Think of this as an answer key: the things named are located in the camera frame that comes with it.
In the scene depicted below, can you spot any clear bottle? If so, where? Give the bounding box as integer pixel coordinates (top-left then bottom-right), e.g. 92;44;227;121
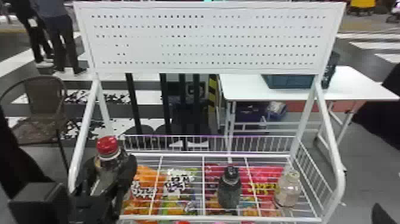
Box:
274;169;301;208

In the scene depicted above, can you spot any black post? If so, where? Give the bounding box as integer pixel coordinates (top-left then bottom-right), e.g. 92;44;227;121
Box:
124;73;155;142
155;73;176;142

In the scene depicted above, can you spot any orange snack packet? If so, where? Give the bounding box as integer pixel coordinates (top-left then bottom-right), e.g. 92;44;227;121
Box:
122;165;167;217

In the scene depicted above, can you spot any blue basket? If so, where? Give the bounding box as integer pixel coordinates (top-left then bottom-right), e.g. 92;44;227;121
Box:
261;74;317;90

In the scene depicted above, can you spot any white wire rack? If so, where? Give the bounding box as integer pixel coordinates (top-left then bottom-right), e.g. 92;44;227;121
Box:
67;1;347;224

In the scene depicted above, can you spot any dark bottle black cap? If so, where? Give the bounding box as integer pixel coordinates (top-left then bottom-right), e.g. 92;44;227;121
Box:
217;166;242;210

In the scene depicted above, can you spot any black bottle red cap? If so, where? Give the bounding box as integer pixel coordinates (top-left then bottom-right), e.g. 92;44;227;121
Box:
93;136;130;196

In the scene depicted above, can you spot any white side table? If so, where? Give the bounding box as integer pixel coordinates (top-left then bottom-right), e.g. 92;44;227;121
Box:
218;65;400;151

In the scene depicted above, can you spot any white green snack packet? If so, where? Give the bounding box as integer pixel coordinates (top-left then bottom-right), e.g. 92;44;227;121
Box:
161;168;202;216

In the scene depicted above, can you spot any person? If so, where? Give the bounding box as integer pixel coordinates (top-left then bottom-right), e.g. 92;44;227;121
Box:
5;0;55;64
31;0;88;75

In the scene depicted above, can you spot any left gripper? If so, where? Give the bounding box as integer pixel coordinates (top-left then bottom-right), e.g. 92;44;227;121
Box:
70;154;139;224

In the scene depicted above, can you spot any red snack packet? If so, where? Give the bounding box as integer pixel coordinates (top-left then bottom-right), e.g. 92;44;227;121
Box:
204;163;285;217

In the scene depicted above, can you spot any striped post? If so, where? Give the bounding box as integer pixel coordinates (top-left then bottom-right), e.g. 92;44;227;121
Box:
208;74;218;108

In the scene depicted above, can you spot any brown chair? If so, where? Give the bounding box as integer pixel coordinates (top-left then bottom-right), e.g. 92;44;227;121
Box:
0;74;80;173

